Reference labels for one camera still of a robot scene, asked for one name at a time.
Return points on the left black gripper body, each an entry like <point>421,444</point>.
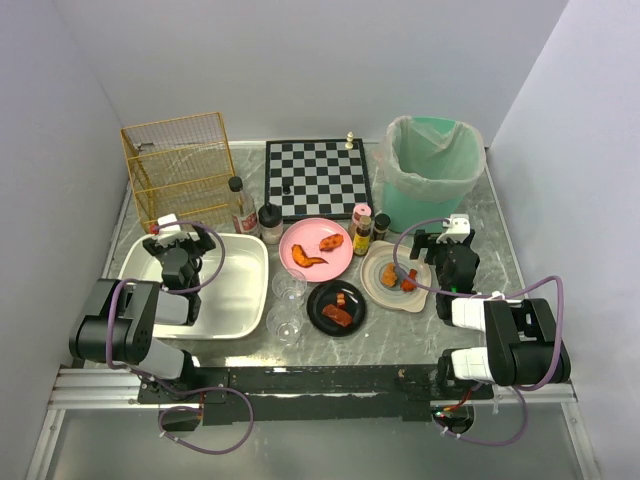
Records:
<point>179,242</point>

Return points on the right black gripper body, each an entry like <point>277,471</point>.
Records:
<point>445,245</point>

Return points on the black cap pepper shaker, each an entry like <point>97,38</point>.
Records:
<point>381,225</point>

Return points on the clear bottle red label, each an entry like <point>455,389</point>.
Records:
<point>242,208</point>

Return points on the brown sauce bottle yellow label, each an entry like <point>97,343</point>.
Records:
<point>362,235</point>

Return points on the pink lid seasoning jar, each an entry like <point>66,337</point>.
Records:
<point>359,211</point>

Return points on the black lid spice jar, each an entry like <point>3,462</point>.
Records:
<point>271,223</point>

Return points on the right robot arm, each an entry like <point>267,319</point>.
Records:
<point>522,348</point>

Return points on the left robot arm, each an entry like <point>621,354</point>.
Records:
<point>116,326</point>

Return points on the beige blue ceramic plate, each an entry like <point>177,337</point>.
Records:
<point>380,254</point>

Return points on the red chicken piece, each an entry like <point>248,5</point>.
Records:
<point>408,284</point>

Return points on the orange nugget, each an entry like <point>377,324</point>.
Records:
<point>389,277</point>

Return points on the white plastic tub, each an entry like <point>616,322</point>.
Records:
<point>232,305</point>

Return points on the green trash bin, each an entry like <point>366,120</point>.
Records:
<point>405,211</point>

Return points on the clear bin liner bag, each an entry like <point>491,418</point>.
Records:
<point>431,159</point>

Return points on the orange fried food piece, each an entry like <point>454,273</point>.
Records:
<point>331,242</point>

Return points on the clear plastic cup upper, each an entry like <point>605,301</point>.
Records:
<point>290,286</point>

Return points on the clear plastic cup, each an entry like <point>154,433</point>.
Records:
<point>285,323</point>
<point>290,286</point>

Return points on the chicken wing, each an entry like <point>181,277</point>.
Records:
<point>301,258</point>

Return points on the pink plate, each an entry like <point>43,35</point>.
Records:
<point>308,234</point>

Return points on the black round plate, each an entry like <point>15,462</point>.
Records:
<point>325,294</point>

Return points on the red meat slab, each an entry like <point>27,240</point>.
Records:
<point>338,315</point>

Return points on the clear plastic cup lower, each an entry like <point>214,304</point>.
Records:
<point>285,323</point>

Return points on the white chess piece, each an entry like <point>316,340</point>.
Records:
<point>349,141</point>

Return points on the black white chessboard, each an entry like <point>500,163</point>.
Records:
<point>326,179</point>

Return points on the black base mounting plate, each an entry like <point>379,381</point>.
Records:
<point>296,393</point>

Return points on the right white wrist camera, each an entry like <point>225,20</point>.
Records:
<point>456,229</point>

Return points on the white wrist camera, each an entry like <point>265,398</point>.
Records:
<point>167,231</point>
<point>456,229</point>

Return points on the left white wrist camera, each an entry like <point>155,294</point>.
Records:
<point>167,231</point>

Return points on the yellow wire rack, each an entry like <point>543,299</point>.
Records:
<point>180,166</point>

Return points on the aluminium rail frame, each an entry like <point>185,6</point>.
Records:
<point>104,389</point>

